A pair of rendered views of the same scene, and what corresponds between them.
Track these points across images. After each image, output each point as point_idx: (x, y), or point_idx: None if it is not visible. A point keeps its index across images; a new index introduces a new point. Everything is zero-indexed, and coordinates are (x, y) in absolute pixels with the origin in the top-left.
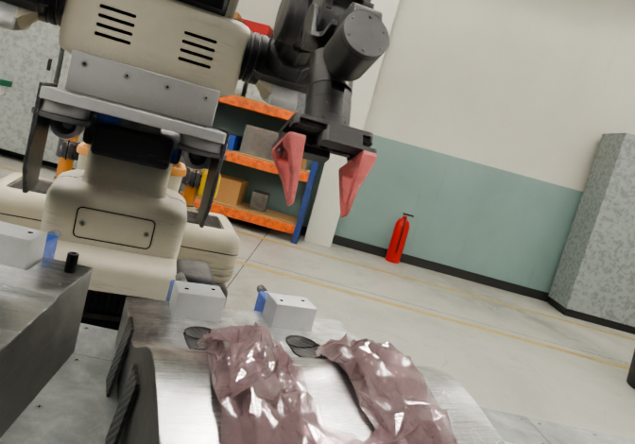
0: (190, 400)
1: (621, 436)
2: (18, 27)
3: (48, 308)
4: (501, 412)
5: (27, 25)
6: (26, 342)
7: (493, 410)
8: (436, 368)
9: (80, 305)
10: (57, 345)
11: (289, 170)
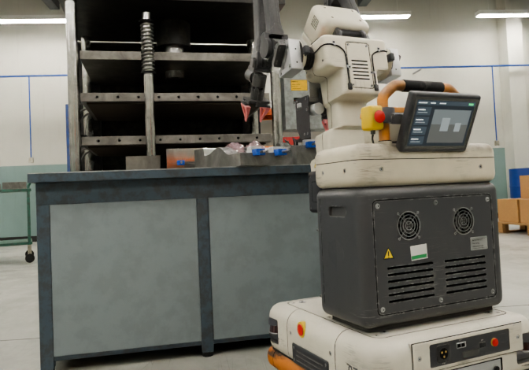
0: None
1: (143, 169)
2: (379, 80)
3: (290, 148)
4: (186, 168)
5: (381, 77)
6: (288, 152)
7: (188, 168)
8: (220, 147)
9: (295, 153)
10: (293, 158)
11: (262, 112)
